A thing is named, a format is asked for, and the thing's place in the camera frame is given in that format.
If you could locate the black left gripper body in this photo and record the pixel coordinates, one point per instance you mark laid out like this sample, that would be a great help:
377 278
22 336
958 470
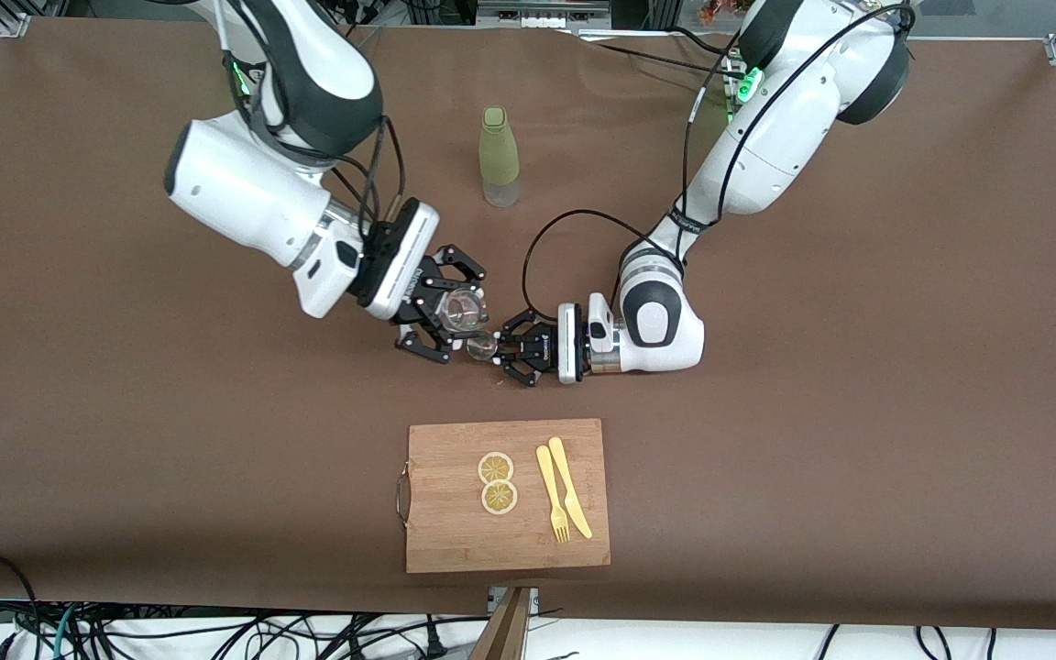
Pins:
546 347

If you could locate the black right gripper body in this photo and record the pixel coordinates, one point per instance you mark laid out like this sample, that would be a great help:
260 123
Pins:
415 300

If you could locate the small clear glass cup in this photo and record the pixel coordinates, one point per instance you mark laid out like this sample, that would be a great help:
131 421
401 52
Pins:
464 309

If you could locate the steel double jigger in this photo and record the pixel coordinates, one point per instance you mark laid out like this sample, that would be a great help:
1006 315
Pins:
482 346

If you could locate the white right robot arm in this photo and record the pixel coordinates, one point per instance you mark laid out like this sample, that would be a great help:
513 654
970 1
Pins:
235 183

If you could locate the lemon slice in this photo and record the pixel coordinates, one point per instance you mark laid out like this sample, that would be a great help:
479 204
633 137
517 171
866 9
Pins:
495 467
499 498

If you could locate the yellow plastic fork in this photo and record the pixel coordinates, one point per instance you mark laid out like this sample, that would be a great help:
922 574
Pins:
549 486

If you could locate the yellow plastic knife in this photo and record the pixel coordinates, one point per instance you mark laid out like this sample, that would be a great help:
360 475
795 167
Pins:
567 481

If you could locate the green bottle with clear base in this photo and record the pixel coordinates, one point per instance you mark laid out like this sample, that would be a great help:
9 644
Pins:
499 151

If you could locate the wooden cutting board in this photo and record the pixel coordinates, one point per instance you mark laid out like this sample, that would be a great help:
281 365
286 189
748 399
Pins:
445 532

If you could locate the wooden beam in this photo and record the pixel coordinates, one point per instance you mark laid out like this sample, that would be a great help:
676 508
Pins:
502 632

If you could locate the grey metal equipment box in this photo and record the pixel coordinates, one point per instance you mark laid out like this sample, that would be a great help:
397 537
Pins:
537 11

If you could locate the brown table cover sheet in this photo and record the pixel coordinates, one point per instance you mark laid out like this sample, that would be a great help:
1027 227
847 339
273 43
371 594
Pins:
858 458

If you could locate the small metal bracket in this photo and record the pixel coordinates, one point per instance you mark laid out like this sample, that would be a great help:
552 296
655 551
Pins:
533 598

